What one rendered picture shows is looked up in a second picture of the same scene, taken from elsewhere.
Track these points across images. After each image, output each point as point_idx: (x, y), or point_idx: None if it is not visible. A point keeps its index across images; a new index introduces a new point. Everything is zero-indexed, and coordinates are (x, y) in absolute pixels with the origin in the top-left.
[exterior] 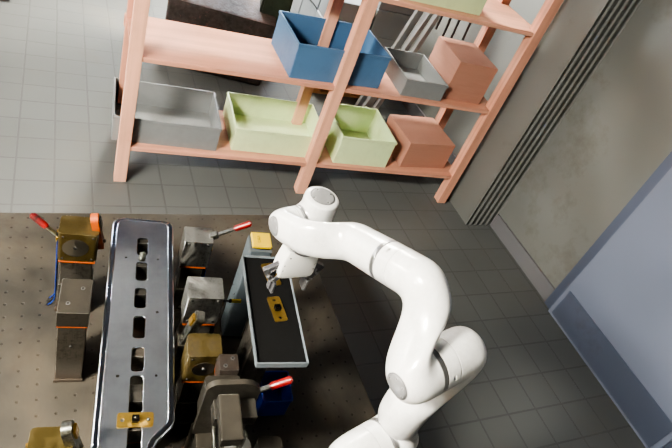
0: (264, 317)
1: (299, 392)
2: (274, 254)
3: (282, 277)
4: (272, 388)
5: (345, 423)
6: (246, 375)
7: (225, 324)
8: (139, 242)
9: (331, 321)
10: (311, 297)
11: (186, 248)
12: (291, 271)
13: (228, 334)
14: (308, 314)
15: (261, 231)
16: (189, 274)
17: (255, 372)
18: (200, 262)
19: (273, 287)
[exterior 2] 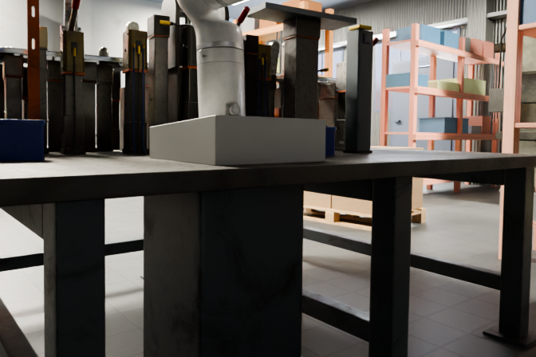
0: None
1: (342, 156)
2: (474, 154)
3: None
4: (238, 18)
5: (343, 159)
6: (286, 96)
7: (344, 133)
8: (325, 84)
9: (459, 158)
10: (465, 156)
11: (336, 70)
12: None
13: (347, 147)
14: (440, 156)
15: (486, 153)
16: (342, 101)
17: (290, 91)
18: (345, 84)
19: None
